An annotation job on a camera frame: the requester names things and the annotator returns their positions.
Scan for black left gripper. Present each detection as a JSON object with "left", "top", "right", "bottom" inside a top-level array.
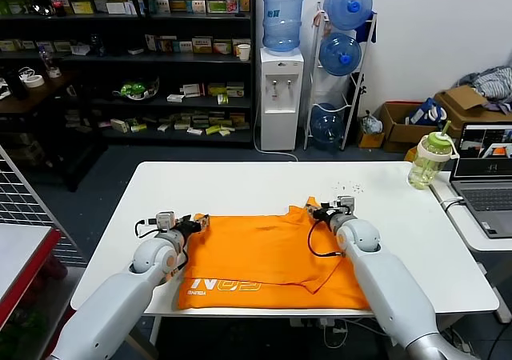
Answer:
[{"left": 175, "top": 213, "right": 211, "bottom": 237}]

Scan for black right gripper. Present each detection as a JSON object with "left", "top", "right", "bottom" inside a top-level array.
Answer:
[{"left": 306, "top": 202, "right": 341, "bottom": 222}]

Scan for orange t-shirt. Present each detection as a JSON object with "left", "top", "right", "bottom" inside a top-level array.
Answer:
[{"left": 176, "top": 194, "right": 371, "bottom": 311}]

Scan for pile of striped clothes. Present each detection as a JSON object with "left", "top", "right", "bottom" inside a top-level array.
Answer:
[{"left": 458, "top": 66, "right": 512, "bottom": 115}]

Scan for scattered dark crumbs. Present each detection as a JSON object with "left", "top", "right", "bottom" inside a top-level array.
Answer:
[{"left": 334, "top": 181, "right": 366, "bottom": 194}]

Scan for white water dispenser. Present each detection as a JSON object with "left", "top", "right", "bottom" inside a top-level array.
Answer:
[{"left": 259, "top": 47, "right": 306, "bottom": 152}]

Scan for small brown cardboard box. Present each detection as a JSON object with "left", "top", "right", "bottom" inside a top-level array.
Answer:
[{"left": 358, "top": 130, "right": 386, "bottom": 150}]

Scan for grey plastic bag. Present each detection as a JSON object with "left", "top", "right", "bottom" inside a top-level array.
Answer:
[{"left": 359, "top": 110, "right": 385, "bottom": 135}]

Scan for white metal jug rack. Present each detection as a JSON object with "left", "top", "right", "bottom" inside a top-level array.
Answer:
[{"left": 303, "top": 2, "right": 378, "bottom": 152}]

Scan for open cardboard box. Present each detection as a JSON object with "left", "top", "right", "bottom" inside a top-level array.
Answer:
[{"left": 378, "top": 102, "right": 442, "bottom": 154}]

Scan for green lid drink bottle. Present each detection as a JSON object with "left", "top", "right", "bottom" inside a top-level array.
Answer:
[{"left": 407, "top": 120, "right": 460, "bottom": 191}]

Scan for red white medicine box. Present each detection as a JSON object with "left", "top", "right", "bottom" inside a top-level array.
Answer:
[{"left": 180, "top": 83, "right": 206, "bottom": 98}]

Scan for blue white package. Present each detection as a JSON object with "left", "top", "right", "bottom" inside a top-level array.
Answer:
[{"left": 408, "top": 98, "right": 450, "bottom": 127}]

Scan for green white bowl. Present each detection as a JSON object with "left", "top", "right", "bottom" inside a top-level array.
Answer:
[{"left": 113, "top": 78, "right": 161, "bottom": 102}]

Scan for white side table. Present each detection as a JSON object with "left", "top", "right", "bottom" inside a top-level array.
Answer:
[{"left": 430, "top": 170, "right": 512, "bottom": 325}]

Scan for black shelving unit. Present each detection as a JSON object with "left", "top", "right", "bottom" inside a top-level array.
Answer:
[{"left": 0, "top": 0, "right": 257, "bottom": 149}]

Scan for grey laptop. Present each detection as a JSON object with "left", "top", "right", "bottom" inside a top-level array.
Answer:
[{"left": 449, "top": 122, "right": 512, "bottom": 240}]

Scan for yellow orange medicine box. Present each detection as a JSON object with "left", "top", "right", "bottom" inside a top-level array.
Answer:
[{"left": 192, "top": 36, "right": 214, "bottom": 54}]

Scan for cardboard box with flaps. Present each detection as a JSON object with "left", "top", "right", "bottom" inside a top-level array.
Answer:
[{"left": 434, "top": 86, "right": 512, "bottom": 139}]

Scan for blue water jug with label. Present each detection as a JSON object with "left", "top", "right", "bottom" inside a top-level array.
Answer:
[{"left": 262, "top": 0, "right": 305, "bottom": 55}]

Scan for brown wooden desk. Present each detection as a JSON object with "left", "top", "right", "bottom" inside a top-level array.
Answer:
[{"left": 0, "top": 70, "right": 109, "bottom": 193}]

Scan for clear plastic bottle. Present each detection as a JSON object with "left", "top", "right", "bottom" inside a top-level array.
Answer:
[{"left": 38, "top": 46, "right": 61, "bottom": 80}]

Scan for black flask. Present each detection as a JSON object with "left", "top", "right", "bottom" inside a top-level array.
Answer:
[{"left": 3, "top": 70, "right": 29, "bottom": 101}]

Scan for shiny dark round bowl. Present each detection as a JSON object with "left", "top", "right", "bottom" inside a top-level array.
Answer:
[{"left": 31, "top": 0, "right": 53, "bottom": 17}]

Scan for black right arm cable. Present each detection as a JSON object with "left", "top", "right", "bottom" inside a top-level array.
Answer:
[{"left": 306, "top": 218, "right": 347, "bottom": 258}]

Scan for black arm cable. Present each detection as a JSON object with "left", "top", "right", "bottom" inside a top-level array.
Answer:
[
  {"left": 306, "top": 218, "right": 347, "bottom": 258},
  {"left": 134, "top": 218, "right": 159, "bottom": 240}
]

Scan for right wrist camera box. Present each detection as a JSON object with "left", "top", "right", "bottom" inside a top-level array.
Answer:
[{"left": 335, "top": 194, "right": 356, "bottom": 216}]

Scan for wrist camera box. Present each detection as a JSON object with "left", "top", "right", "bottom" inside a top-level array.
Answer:
[
  {"left": 335, "top": 194, "right": 356, "bottom": 216},
  {"left": 154, "top": 210, "right": 177, "bottom": 231}
]

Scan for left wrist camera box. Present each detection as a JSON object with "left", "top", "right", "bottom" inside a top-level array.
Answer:
[{"left": 154, "top": 210, "right": 177, "bottom": 231}]

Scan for white dispenser power cable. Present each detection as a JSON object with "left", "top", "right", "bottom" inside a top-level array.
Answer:
[{"left": 254, "top": 95, "right": 300, "bottom": 162}]

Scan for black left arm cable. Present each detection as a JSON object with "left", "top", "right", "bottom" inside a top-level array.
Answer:
[{"left": 134, "top": 218, "right": 159, "bottom": 240}]

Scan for white laptop cable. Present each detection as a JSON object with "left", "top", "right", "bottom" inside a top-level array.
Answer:
[{"left": 439, "top": 195, "right": 465, "bottom": 210}]

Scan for red frame white cart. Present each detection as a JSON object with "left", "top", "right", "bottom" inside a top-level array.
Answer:
[{"left": 0, "top": 222, "right": 77, "bottom": 360}]

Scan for white wire grid panel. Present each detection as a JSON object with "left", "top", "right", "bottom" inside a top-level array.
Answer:
[{"left": 0, "top": 146, "right": 87, "bottom": 269}]

